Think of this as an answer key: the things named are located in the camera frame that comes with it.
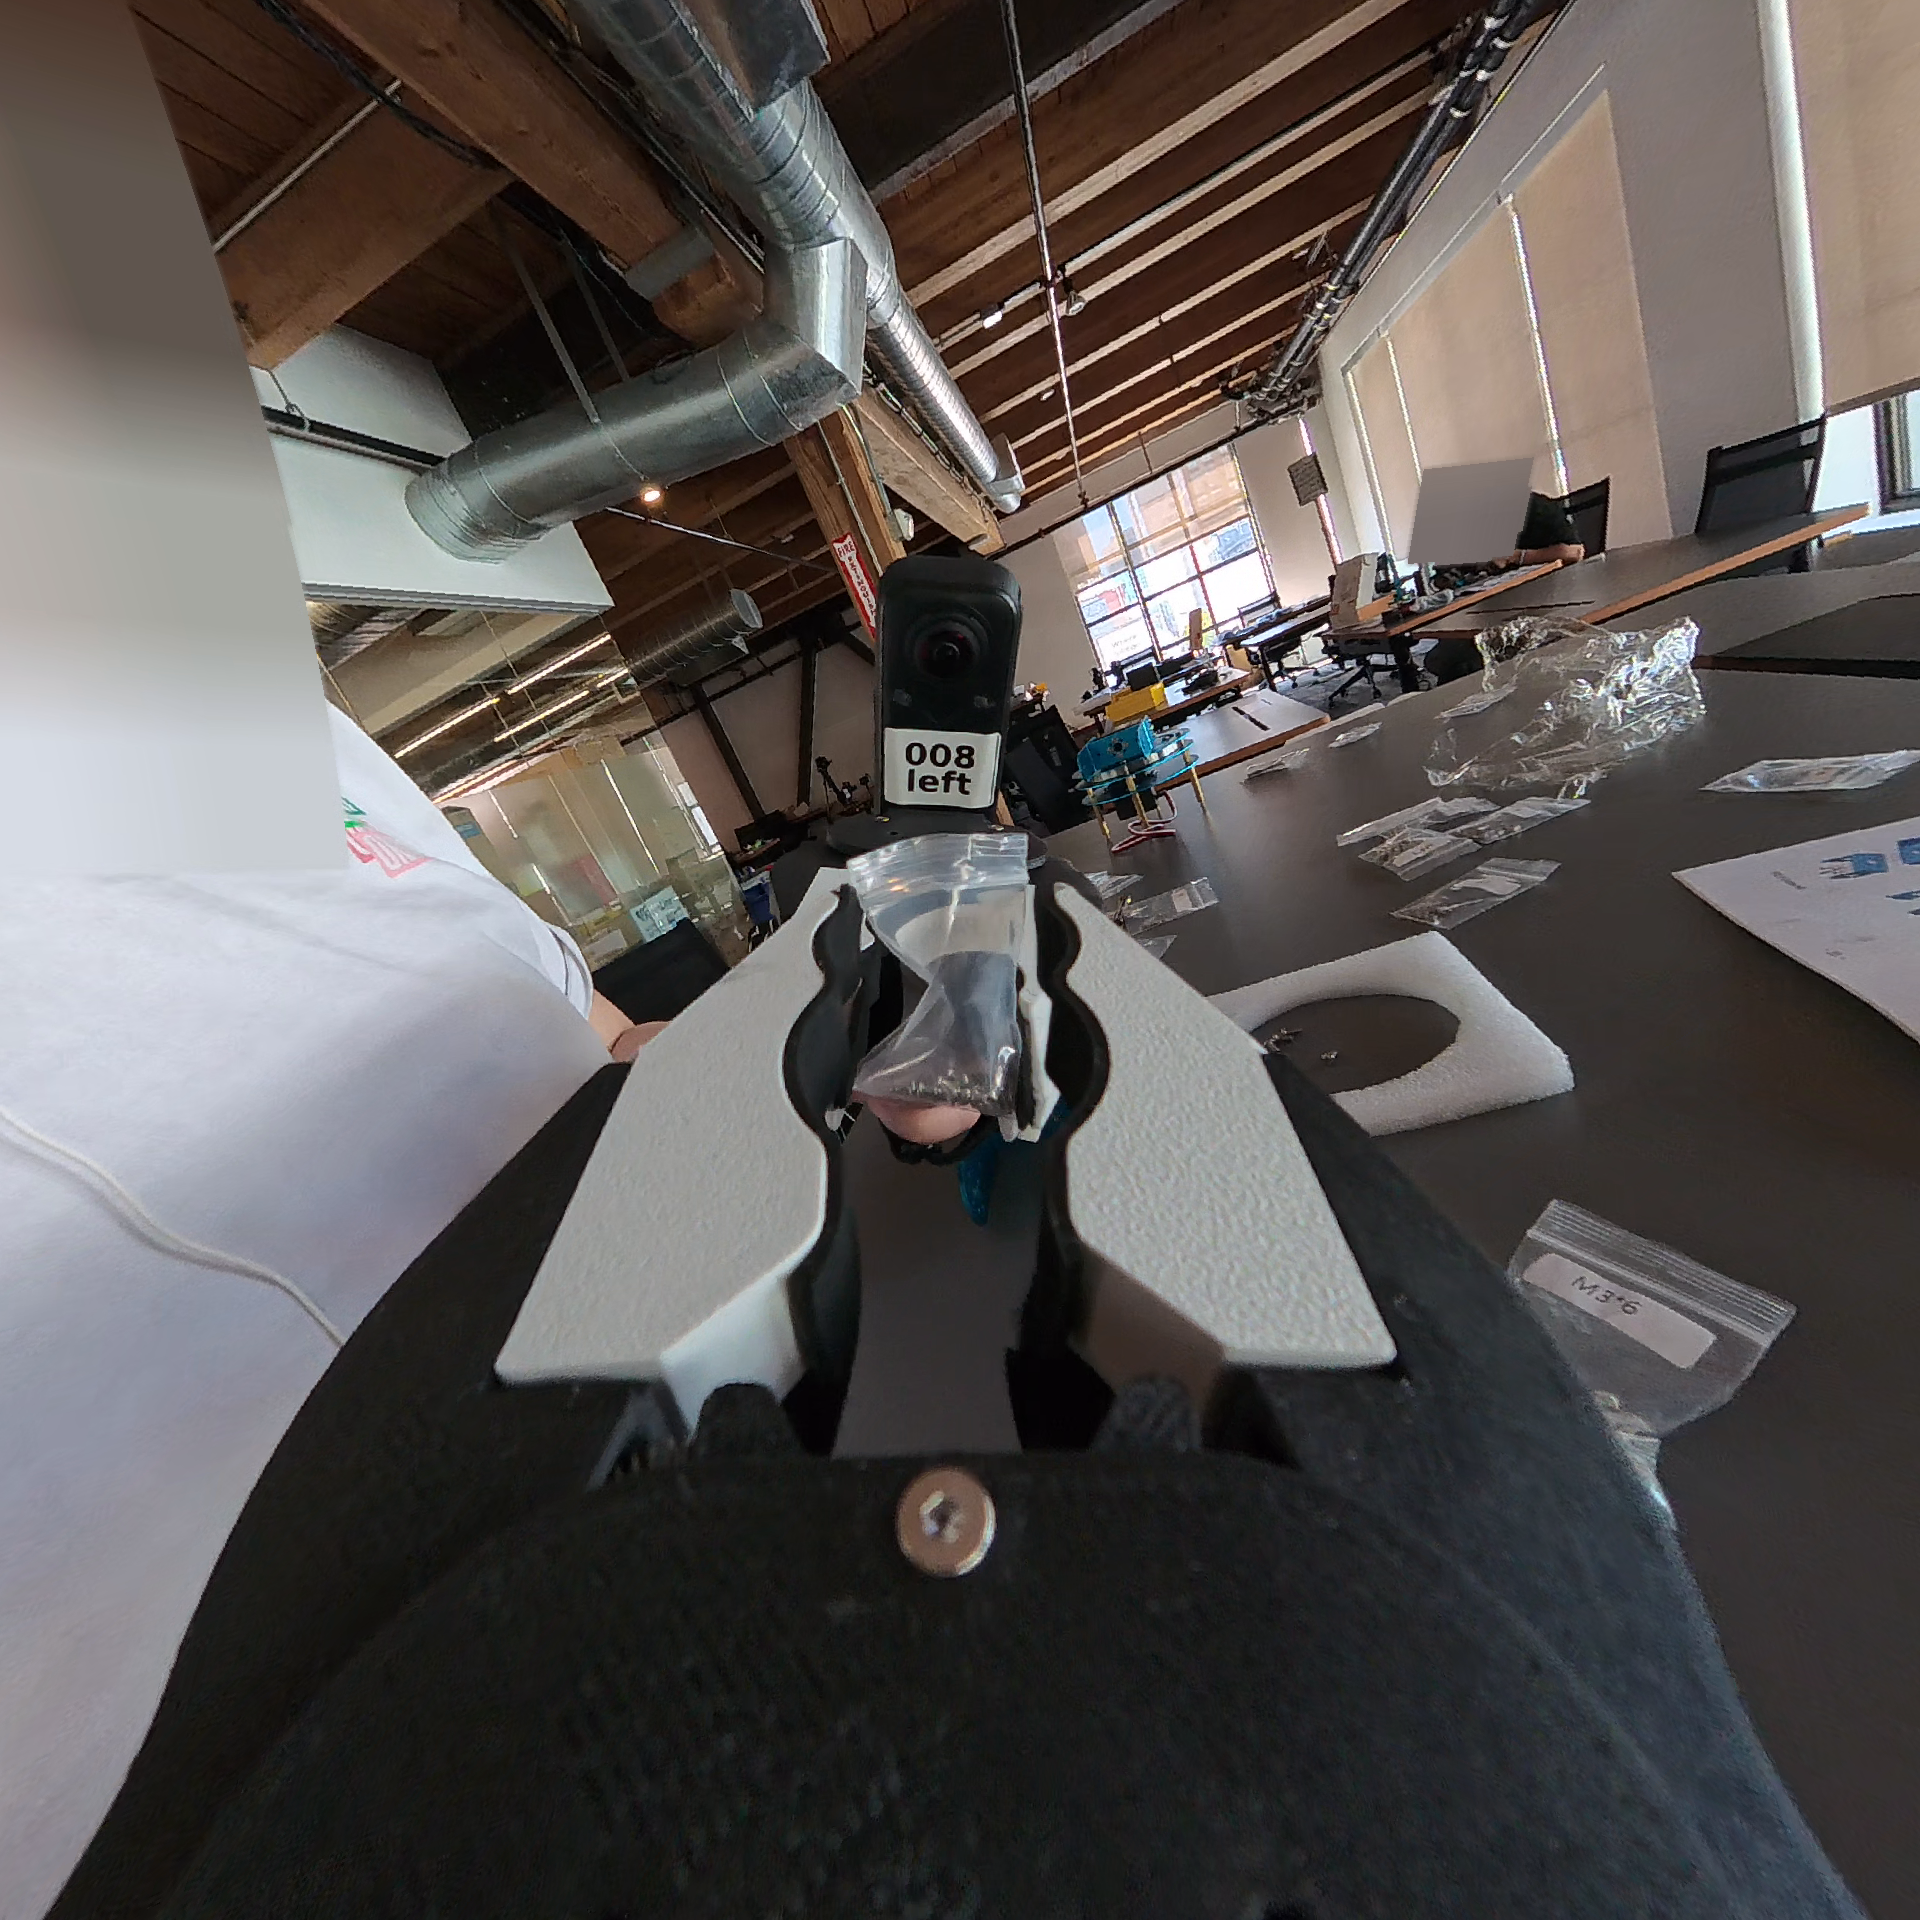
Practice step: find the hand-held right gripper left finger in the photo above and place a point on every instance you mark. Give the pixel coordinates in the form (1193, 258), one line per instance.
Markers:
(675, 1200)

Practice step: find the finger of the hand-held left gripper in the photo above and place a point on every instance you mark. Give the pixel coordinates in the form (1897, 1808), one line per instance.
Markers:
(1036, 1072)

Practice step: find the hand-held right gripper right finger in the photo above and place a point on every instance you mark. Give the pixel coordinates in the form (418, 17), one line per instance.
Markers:
(1213, 1200)

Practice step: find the blue bracket with black servo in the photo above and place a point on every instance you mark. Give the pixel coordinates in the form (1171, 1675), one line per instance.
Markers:
(990, 1178)

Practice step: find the clear bag of tiny screws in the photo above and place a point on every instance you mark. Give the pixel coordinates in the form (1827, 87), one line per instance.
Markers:
(937, 960)

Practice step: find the clear bag of large screws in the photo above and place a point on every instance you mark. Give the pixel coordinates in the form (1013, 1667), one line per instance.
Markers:
(1635, 1306)

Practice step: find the blue toy robot arm base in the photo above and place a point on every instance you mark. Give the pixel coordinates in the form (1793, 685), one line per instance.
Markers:
(1131, 763)

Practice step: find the person's left forearm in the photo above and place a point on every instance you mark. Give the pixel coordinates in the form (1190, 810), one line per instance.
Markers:
(621, 1037)

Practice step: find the dark desk with wood edge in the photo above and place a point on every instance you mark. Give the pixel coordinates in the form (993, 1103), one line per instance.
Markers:
(1844, 622)
(1276, 717)
(1723, 563)

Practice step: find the dark grey desk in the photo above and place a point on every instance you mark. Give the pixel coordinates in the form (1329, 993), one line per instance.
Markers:
(1723, 1050)

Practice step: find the red white sign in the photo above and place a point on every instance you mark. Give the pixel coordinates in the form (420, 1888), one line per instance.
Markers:
(856, 578)

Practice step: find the large paned window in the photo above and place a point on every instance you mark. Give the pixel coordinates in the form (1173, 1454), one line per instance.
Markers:
(1171, 585)

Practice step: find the clear zip bag of screws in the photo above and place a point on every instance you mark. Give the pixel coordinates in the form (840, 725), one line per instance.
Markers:
(1410, 854)

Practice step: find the person's white shirt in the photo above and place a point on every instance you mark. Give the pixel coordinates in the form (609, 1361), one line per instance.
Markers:
(225, 1125)

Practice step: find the large crumpled clear plastic bag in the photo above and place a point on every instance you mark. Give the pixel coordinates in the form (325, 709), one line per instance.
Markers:
(1574, 691)

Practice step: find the black mesh office chair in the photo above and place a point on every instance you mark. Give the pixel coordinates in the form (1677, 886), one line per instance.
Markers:
(1763, 473)
(1574, 517)

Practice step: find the illustrated instruction booklet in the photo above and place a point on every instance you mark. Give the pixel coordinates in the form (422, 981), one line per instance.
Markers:
(1829, 914)

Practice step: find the beige roller blind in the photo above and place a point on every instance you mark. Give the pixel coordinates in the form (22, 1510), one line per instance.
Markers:
(1588, 301)
(1860, 194)

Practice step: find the white foam frame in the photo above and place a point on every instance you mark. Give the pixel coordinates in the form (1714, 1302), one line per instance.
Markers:
(1500, 1050)

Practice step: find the large silver ventilation duct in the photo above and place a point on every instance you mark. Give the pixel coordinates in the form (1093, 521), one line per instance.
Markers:
(628, 434)

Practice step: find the silver flexible duct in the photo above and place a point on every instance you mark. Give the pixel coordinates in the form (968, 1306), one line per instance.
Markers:
(810, 182)

